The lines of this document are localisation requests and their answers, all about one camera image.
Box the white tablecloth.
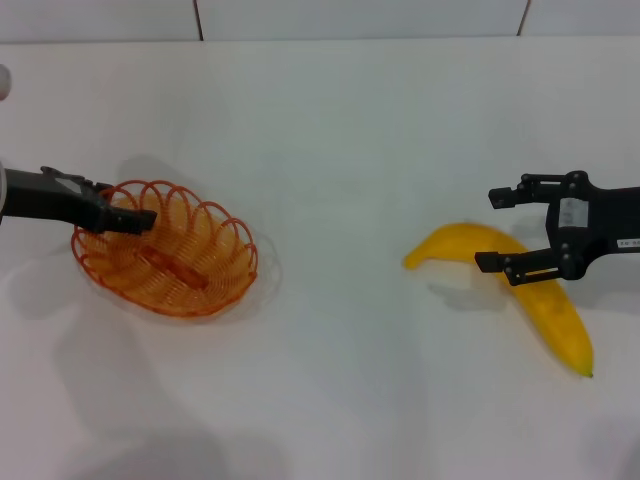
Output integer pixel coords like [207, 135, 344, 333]
[0, 37, 640, 480]

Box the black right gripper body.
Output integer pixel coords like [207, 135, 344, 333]
[544, 169, 640, 281]

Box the yellow banana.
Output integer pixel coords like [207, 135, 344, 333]
[403, 222, 595, 380]

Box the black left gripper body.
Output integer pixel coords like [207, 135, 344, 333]
[2, 165, 106, 235]

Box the orange woven plastic basket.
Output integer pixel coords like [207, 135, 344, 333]
[71, 178, 259, 319]

